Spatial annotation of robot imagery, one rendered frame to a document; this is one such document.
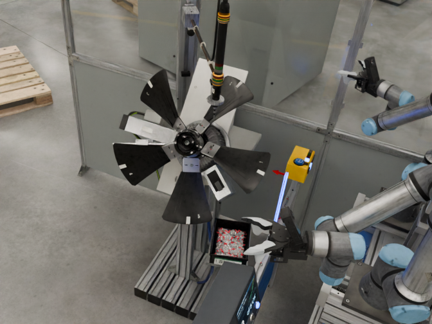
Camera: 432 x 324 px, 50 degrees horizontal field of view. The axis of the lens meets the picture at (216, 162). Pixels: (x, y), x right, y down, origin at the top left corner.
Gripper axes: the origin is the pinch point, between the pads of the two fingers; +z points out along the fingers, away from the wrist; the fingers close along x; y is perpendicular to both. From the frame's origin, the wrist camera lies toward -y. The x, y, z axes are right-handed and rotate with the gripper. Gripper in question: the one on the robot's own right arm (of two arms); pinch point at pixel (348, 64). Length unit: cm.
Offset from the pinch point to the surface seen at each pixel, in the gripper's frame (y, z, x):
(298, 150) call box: 34.6, -3.7, -31.2
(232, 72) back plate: 6, 36, -41
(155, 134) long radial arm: 23, 39, -85
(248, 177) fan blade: 21, -12, -70
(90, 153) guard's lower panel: 115, 149, -87
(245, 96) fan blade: -3, 8, -56
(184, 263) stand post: 113, 24, -87
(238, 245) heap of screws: 51, -20, -82
